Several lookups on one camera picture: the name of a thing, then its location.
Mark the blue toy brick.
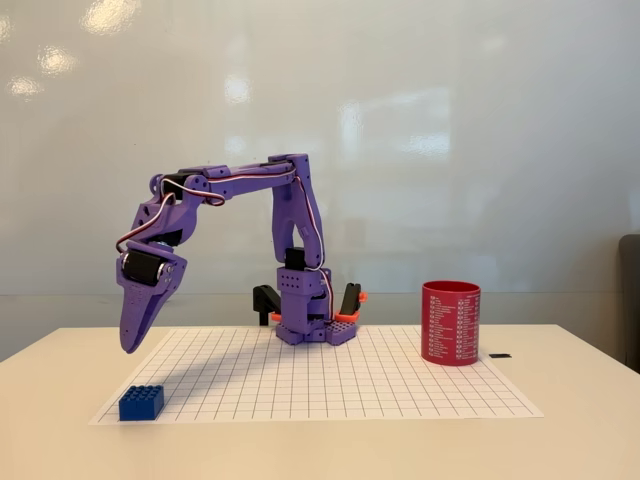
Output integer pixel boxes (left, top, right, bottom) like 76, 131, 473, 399
118, 384, 167, 423

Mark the red cup with white print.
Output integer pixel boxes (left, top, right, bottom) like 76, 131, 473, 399
420, 280, 483, 368

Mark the white grid paper sheet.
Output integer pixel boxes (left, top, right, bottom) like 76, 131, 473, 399
88, 326, 546, 427

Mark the dark grey chair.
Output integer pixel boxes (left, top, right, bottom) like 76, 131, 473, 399
617, 233, 640, 374

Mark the red white black servo cable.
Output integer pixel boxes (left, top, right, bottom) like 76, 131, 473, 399
115, 162, 335, 321

